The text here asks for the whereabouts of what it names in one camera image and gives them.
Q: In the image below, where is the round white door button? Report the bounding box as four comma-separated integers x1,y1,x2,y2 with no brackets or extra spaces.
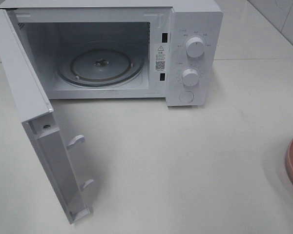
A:
179,91,194,103

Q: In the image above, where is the white microwave knob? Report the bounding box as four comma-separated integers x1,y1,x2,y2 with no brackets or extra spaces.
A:
185,36,206,58
182,69,200,87

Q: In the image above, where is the white microwave door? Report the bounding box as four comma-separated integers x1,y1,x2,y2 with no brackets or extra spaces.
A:
0,9,90,223

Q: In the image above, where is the white microwave oven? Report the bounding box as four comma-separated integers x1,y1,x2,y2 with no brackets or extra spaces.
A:
0,0,223,106

